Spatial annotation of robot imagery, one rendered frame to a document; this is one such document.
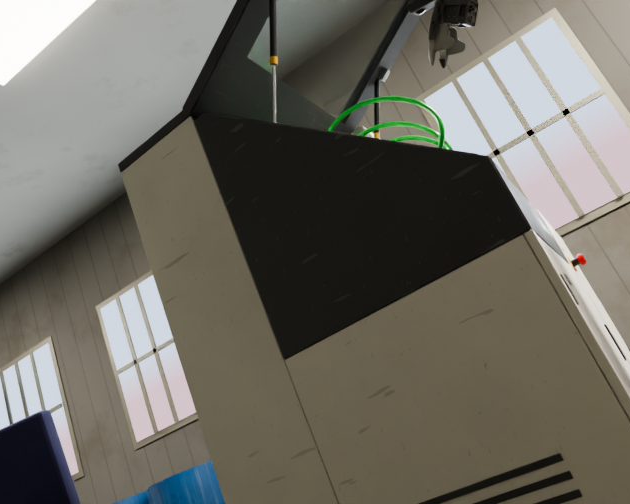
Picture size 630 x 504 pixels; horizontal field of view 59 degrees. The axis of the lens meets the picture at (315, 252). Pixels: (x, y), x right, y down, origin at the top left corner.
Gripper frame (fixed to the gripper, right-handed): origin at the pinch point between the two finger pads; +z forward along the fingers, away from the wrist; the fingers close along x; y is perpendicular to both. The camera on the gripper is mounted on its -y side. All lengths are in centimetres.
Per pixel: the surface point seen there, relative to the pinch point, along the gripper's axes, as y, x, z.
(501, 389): 38, -40, 57
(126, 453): -275, 130, 316
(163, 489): -139, 45, 227
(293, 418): -1, -47, 77
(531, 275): 38, -34, 37
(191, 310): -36, -43, 64
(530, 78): -36, 253, -10
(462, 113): -73, 242, 15
